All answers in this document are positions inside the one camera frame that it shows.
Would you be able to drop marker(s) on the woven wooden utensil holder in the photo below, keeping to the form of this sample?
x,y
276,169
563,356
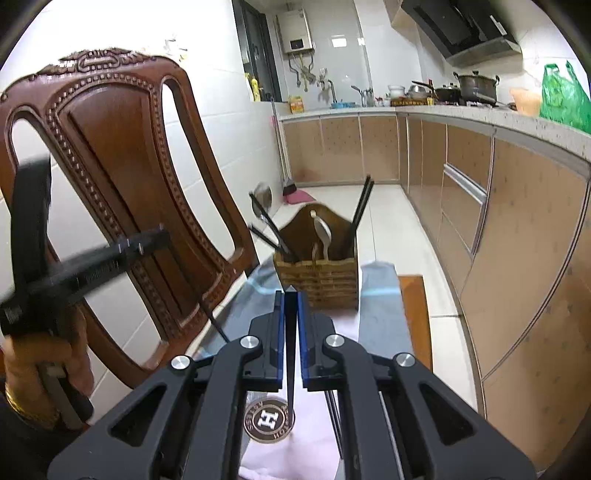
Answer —
x,y
318,281

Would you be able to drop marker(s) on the red floor mat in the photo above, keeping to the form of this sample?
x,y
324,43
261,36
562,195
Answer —
x,y
298,196

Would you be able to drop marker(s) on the person's left forearm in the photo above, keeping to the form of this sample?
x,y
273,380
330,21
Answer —
x,y
27,454

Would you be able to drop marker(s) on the pale pink cloth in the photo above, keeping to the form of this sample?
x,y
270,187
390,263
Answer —
x,y
309,447

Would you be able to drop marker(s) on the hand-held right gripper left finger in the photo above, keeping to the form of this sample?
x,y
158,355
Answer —
x,y
279,341

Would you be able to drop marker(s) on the black chopstick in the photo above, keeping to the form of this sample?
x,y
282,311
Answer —
x,y
336,424
291,346
360,207
214,323
364,210
268,241

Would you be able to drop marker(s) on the tan kitchen cabinets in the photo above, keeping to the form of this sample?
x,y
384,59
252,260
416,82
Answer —
x,y
531,277
395,9

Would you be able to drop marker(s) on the yellow bottle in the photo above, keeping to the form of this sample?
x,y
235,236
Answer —
x,y
255,87

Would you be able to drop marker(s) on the white water heater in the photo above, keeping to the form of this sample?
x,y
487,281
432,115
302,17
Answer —
x,y
295,27

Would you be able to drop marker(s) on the water heater pipes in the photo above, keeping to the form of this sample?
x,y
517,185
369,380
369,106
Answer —
x,y
304,69

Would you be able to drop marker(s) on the white kettle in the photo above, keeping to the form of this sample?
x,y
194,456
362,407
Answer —
x,y
397,91

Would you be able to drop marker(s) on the metal spoon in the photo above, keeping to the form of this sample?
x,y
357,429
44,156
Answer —
x,y
264,194

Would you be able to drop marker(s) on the person's left hand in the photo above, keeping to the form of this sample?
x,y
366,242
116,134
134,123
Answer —
x,y
27,369

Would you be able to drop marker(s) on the tan lower kitchen cabinets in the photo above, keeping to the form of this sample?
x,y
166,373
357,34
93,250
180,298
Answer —
x,y
531,277

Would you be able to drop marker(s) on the orange bag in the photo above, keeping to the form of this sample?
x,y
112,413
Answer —
x,y
526,101

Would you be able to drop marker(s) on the broom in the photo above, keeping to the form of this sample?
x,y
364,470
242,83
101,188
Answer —
x,y
289,187

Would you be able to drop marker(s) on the speckled kitchen countertop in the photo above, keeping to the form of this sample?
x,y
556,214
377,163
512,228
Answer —
x,y
531,129

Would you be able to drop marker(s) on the black range hood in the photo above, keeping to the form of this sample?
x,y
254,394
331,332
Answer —
x,y
461,23

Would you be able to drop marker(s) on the green plastic bag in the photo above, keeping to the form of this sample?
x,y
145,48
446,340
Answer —
x,y
561,101

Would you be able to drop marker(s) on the dark window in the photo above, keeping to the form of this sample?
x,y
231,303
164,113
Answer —
x,y
258,46

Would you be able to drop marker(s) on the grey table cloth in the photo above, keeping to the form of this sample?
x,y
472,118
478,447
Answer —
x,y
378,314

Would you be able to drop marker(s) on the round brown coaster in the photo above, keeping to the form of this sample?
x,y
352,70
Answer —
x,y
263,422

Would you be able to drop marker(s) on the blue basin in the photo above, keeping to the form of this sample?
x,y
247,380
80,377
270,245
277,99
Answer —
x,y
344,105

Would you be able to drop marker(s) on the large dark cooking pot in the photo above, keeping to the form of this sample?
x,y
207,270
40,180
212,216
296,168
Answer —
x,y
475,87

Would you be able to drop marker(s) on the carved wooden chair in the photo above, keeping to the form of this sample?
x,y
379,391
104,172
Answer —
x,y
115,138

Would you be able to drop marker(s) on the tan upper kitchen cabinets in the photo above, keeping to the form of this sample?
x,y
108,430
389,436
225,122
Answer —
x,y
395,9

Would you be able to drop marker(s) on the metal faucet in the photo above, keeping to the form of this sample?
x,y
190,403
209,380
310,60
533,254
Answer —
x,y
364,96

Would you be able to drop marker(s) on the yellow box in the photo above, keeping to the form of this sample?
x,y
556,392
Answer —
x,y
297,105

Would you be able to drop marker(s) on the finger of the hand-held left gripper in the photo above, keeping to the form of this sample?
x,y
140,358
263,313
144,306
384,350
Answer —
x,y
115,258

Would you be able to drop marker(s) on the black frying pan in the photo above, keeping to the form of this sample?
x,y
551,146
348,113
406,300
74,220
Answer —
x,y
445,94

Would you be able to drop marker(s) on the white ceramic spoon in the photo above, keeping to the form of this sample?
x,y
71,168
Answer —
x,y
323,230

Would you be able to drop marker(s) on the dark spoon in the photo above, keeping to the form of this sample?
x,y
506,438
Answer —
x,y
256,205

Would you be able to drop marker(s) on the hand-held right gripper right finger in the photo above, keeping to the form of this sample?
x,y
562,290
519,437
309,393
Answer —
x,y
303,341

